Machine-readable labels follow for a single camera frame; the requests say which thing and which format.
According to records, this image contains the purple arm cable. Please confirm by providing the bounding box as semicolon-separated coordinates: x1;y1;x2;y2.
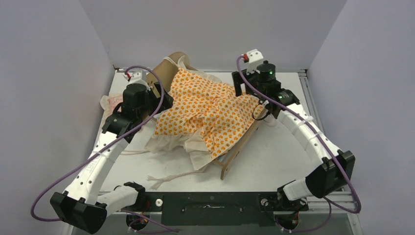
236;55;362;234
30;66;179;234

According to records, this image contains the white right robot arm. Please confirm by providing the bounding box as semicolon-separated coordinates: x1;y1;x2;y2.
231;62;355;210

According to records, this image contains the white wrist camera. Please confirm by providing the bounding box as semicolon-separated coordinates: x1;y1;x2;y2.
123;71;148;86
243;49;264;74

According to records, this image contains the cream cushion tie string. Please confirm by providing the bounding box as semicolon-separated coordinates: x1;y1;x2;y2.
120;149;208;190

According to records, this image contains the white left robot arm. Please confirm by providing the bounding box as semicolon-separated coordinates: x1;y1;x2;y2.
50;82;173;234

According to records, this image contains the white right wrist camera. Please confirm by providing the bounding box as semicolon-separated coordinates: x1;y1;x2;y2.
243;49;264;74

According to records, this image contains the pink frilled small pillow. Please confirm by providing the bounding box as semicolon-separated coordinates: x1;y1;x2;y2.
99;94;123;120

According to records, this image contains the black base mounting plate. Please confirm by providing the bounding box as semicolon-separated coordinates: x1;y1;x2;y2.
126;192;309;227

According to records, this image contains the orange patterned bed cushion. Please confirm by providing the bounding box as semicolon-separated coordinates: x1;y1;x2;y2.
144;55;267;171

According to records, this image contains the wooden pet bed frame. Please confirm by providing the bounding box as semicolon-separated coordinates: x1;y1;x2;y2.
146;51;270;181

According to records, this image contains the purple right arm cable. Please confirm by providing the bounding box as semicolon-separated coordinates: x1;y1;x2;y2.
236;55;362;234

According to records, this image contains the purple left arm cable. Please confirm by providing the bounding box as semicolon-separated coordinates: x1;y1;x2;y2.
30;66;179;234

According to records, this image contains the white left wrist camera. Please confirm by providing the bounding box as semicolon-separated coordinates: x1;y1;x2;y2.
123;71;148;86

